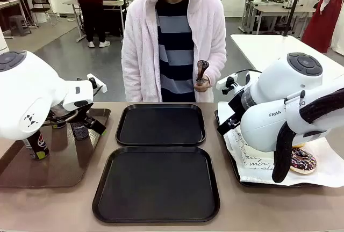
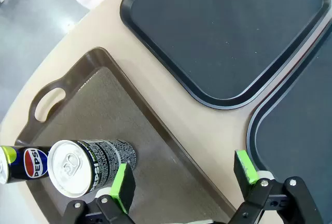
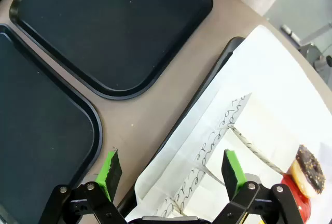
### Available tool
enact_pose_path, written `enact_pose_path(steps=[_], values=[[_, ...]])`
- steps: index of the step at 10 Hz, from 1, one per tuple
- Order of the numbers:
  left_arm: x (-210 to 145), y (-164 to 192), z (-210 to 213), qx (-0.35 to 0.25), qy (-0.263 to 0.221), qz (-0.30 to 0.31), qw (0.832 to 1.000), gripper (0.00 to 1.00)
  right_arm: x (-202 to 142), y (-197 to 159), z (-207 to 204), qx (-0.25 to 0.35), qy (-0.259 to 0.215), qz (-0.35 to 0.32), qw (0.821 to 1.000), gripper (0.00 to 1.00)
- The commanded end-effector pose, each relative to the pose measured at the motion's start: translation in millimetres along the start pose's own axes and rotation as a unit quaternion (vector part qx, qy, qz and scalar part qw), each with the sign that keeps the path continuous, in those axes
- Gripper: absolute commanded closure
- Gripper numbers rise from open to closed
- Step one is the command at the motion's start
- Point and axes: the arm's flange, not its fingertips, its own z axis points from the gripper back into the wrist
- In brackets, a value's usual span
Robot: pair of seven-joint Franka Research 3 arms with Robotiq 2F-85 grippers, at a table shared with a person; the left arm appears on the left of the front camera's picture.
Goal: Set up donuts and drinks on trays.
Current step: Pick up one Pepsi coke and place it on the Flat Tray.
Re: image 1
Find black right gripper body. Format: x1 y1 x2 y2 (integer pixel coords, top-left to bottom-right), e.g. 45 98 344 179
227 88 247 122

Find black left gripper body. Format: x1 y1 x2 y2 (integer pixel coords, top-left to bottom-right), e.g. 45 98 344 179
76 103 95 126

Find dark perforated serving tongs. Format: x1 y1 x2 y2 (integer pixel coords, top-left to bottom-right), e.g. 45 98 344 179
196 60 210 85

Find person's right forearm pink sleeve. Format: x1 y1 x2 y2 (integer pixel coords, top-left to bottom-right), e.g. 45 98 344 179
121 54 143 103

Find person's left forearm pink sleeve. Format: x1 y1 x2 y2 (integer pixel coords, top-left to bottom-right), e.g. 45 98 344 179
205 52 227 89

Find person's left hand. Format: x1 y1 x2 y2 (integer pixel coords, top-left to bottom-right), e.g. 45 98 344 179
193 75 213 93

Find white script paper donut sleeve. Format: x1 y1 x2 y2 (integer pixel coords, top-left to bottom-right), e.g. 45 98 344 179
240 144 276 172
233 128 251 149

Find black plastic serving tray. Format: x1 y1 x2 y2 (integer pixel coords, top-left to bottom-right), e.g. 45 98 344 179
214 109 331 189
92 146 221 223
115 103 207 147

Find brown glossy serving tray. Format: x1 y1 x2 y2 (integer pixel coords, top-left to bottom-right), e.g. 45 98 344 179
0 107 111 189

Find large white table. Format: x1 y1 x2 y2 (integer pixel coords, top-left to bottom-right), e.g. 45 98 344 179
230 33 344 78

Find person in pink fleece jacket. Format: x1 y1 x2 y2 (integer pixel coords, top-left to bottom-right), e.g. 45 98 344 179
121 0 227 103

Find chocolate sprinkle donut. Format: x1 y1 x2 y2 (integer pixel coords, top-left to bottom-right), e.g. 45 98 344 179
289 147 318 175

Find white paper sheet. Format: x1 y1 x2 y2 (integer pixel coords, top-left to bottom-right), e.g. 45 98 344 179
217 100 344 189

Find grey workshop table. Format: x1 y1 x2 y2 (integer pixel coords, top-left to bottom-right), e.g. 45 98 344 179
63 0 126 42
251 5 317 35

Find grey plastic stool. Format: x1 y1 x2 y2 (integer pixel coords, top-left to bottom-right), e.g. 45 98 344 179
8 14 32 37

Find black tripod pole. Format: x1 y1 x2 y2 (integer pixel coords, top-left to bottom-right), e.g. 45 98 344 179
282 0 307 37

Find red dress on mannequin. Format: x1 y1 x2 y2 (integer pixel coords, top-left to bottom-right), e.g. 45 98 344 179
300 0 344 54

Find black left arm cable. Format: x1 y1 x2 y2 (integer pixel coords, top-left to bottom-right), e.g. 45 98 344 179
42 110 81 125

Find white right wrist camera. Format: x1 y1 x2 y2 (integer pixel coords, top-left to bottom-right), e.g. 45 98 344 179
216 72 239 95

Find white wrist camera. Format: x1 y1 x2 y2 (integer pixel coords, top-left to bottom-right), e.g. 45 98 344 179
216 72 239 95
86 73 108 93

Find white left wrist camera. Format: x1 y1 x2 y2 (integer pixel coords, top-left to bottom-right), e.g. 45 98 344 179
86 73 108 93

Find black camera cable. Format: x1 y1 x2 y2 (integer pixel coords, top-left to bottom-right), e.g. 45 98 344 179
237 68 263 75

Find black cable sleeve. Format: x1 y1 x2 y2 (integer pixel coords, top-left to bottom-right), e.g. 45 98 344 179
271 88 344 184

